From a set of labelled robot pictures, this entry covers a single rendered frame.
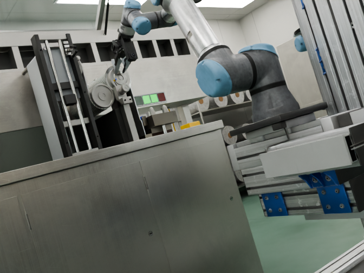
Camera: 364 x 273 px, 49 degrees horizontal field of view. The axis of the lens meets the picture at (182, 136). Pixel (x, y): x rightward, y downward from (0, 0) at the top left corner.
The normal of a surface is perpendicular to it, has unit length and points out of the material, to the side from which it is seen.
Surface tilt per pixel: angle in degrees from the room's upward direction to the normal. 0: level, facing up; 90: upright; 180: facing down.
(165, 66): 90
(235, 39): 90
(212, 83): 96
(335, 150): 90
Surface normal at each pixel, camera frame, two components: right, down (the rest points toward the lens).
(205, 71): -0.83, 0.35
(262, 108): -0.69, -0.15
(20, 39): 0.60, -0.22
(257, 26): -0.75, 0.19
